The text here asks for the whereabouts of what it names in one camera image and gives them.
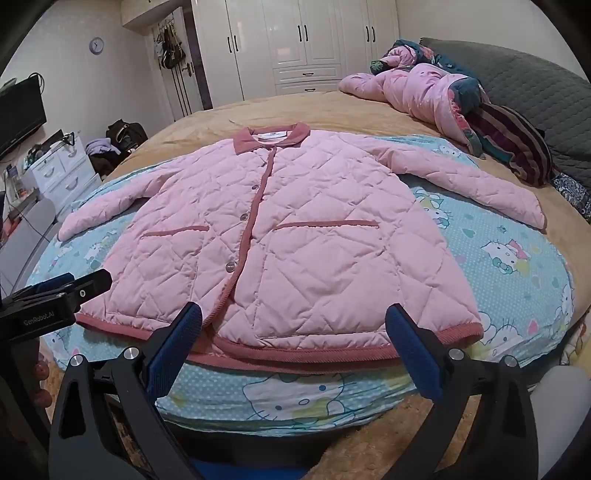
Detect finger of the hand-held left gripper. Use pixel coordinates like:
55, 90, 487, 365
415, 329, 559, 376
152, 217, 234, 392
58, 269, 113, 309
9, 272, 76, 300

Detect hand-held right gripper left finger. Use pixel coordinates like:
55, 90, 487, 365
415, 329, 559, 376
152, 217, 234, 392
48, 301, 204, 480

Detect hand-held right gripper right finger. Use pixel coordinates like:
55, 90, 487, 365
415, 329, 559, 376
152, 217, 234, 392
385, 302, 539, 480

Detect pink quilted jacket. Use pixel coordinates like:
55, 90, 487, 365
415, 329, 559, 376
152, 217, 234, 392
58, 122, 548, 370

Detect purple clothes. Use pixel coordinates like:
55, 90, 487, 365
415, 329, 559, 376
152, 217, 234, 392
85, 137, 122, 158

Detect person's left hand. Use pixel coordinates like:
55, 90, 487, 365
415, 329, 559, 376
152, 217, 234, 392
34, 361, 52, 409

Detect white drawer cabinet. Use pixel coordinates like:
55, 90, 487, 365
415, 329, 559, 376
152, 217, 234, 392
23, 138, 103, 217

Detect blue cartoon print blanket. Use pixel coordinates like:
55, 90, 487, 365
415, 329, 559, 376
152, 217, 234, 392
25, 134, 578, 425

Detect black backpack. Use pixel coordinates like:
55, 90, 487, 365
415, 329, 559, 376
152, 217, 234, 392
106, 119, 148, 154

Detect person's leg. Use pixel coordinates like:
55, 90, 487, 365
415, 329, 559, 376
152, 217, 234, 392
526, 364, 591, 480

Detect black television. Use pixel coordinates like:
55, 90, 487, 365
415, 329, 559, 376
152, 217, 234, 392
0, 76, 48, 158

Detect door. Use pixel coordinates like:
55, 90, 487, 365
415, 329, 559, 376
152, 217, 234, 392
152, 0, 213, 123

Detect dark patterned pillow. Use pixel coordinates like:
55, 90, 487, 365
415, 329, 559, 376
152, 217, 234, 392
551, 171, 591, 222

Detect striped pillow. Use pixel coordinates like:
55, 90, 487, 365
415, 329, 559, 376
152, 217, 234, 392
466, 102, 555, 188

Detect hanging bags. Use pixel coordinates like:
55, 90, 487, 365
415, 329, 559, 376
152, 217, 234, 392
154, 23, 187, 71

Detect bed with tan bedspread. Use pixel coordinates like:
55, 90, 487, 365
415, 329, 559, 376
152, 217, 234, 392
44, 90, 591, 480

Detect pink floral quilt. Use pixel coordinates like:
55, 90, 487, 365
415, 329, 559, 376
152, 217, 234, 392
338, 39, 490, 160

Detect white overhead cabinet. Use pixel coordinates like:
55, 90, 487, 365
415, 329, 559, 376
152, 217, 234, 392
121, 0, 192, 31

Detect grey quilted headboard cushion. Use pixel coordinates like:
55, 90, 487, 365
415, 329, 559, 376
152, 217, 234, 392
418, 37, 591, 190

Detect white wardrobe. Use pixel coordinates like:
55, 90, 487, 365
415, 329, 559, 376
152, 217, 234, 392
191, 0, 400, 112

